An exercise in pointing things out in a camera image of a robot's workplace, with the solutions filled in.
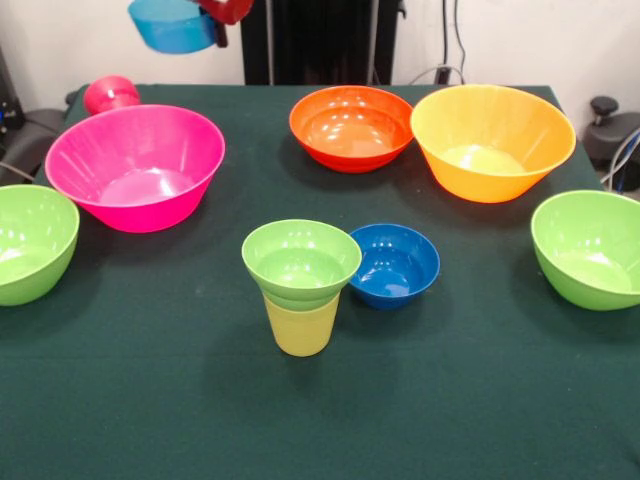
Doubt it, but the red-orange plastic bowl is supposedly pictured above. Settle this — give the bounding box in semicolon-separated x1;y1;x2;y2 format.
288;85;415;174

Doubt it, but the red plastic cup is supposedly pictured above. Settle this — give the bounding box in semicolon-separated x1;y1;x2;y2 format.
82;74;143;117

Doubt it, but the large pink plastic bowl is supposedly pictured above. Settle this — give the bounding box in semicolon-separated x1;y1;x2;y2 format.
44;103;227;234

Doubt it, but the grey cable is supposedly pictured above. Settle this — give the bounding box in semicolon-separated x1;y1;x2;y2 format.
0;160;35;182

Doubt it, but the light blue plastic bowl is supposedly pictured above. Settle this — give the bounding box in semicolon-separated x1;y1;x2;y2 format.
127;0;219;55

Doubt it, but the small green plastic bowl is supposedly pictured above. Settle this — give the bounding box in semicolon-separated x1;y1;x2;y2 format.
241;218;363;311

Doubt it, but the yellow plastic cup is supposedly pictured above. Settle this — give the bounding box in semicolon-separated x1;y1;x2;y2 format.
262;292;342;358

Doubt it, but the dark blue plastic bowl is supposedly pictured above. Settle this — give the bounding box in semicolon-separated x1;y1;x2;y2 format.
348;223;442;310

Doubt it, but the large green plastic bowl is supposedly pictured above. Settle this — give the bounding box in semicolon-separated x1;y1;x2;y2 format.
530;189;640;311
0;184;81;308

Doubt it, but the dark green tablecloth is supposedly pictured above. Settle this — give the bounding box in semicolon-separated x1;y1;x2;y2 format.
0;82;640;480

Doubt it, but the black computer tower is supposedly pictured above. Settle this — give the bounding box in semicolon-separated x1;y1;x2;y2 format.
0;44;25;132

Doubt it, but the light blue cable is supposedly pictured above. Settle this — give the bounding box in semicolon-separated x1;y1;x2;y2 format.
599;127;640;192

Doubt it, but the black wall cable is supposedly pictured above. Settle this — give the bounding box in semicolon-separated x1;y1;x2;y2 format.
442;0;467;71

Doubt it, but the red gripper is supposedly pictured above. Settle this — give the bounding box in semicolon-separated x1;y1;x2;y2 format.
197;0;255;49

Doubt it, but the large orange plastic bowl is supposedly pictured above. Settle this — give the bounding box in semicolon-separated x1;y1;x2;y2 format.
409;83;577;204

